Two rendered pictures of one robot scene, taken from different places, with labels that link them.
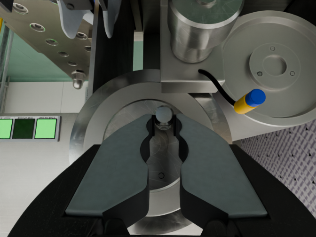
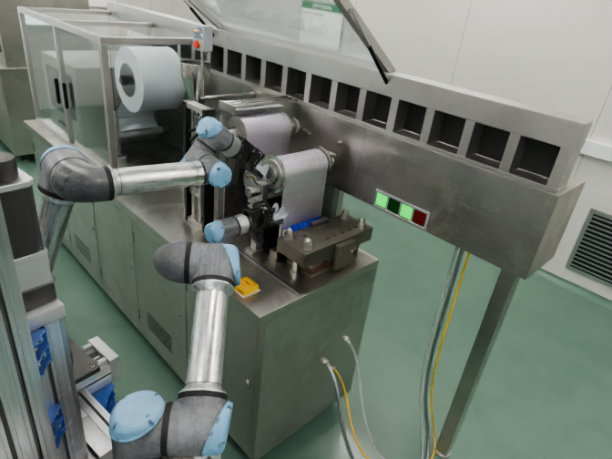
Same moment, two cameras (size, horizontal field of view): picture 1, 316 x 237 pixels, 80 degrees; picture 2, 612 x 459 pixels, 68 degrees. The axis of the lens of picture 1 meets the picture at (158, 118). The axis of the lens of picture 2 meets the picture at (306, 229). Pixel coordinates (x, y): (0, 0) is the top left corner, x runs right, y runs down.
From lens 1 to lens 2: 1.69 m
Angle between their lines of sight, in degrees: 44
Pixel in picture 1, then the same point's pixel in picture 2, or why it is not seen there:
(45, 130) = (381, 198)
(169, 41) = (261, 193)
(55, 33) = (326, 234)
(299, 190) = (260, 145)
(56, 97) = not seen: outside the picture
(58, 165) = (378, 174)
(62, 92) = not seen: outside the picture
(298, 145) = not seen: hidden behind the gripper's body
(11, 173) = (404, 179)
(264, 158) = (272, 151)
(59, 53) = (344, 233)
